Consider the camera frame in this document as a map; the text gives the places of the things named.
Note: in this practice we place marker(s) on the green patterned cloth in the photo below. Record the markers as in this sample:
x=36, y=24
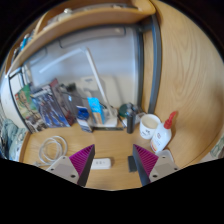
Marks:
x=218, y=146

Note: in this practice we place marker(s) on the grey metal frame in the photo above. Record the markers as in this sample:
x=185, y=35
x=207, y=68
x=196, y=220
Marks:
x=156, y=66

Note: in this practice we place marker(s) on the white wall socket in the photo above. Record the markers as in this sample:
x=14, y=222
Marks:
x=89, y=82

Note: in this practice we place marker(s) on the light blue carton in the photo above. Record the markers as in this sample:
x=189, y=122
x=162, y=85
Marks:
x=96, y=110

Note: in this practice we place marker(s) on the white bottle with red cap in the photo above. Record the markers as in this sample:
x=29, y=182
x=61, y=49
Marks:
x=161, y=136

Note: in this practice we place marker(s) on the white desk lamp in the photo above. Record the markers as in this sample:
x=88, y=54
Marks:
x=100, y=86

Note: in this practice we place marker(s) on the black cylindrical bottle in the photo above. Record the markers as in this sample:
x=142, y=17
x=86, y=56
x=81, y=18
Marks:
x=131, y=120

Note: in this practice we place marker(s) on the wooden shelf unit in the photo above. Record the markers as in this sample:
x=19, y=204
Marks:
x=83, y=20

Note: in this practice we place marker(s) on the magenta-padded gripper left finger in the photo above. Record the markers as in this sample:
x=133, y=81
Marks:
x=66, y=166

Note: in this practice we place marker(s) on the white mug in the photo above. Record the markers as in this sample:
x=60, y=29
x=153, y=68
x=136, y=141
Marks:
x=148, y=128

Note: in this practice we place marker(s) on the green toy figure box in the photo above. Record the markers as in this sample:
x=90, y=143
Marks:
x=28, y=110

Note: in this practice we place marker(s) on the bed with blue bedding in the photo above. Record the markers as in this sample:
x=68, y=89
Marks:
x=10, y=140

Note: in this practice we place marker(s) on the white power strip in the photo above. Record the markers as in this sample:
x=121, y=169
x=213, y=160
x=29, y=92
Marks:
x=101, y=163

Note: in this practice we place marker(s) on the green round container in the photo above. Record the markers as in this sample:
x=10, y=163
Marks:
x=123, y=110

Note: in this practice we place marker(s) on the blue robot model box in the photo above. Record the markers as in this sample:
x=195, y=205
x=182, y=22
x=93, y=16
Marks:
x=50, y=106

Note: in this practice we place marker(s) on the small blue box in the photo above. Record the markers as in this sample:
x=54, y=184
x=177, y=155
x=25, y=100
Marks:
x=84, y=120

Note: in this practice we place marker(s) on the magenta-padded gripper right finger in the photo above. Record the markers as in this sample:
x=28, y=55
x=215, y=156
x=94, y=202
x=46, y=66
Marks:
x=160, y=166

